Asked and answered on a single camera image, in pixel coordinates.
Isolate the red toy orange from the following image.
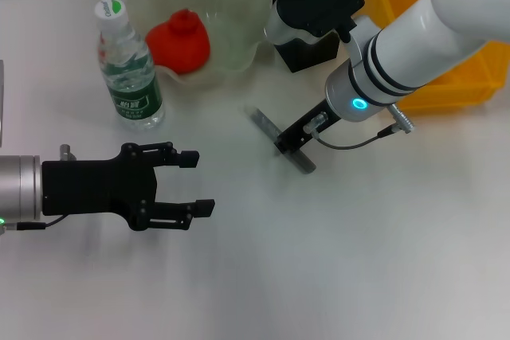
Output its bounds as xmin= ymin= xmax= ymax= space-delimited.
xmin=144 ymin=8 xmax=211 ymax=75

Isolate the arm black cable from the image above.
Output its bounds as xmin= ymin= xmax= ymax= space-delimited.
xmin=0 ymin=214 xmax=69 ymax=233
xmin=303 ymin=103 xmax=416 ymax=151

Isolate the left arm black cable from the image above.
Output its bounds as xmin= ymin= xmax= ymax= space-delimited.
xmin=0 ymin=214 xmax=69 ymax=233

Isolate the grey marker pen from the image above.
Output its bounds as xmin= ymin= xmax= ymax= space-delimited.
xmin=244 ymin=105 xmax=317 ymax=174

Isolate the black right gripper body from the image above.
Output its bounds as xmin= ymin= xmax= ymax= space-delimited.
xmin=280 ymin=99 xmax=343 ymax=147

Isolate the pale green glass fruit bowl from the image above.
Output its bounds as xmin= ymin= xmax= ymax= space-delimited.
xmin=126 ymin=0 xmax=276 ymax=87

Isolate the yellow plastic bin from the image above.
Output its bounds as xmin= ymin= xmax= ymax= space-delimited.
xmin=362 ymin=0 xmax=504 ymax=113

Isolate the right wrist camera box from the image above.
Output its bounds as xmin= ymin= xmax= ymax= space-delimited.
xmin=265 ymin=0 xmax=367 ymax=45

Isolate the clear water bottle green label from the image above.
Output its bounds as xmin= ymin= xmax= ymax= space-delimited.
xmin=94 ymin=0 xmax=166 ymax=132

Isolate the black mesh pen holder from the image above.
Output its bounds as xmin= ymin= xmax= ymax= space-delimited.
xmin=270 ymin=0 xmax=340 ymax=74

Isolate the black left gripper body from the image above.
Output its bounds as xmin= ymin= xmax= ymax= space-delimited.
xmin=41 ymin=143 xmax=160 ymax=233

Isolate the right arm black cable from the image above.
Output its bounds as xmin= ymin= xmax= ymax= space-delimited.
xmin=303 ymin=103 xmax=416 ymax=151

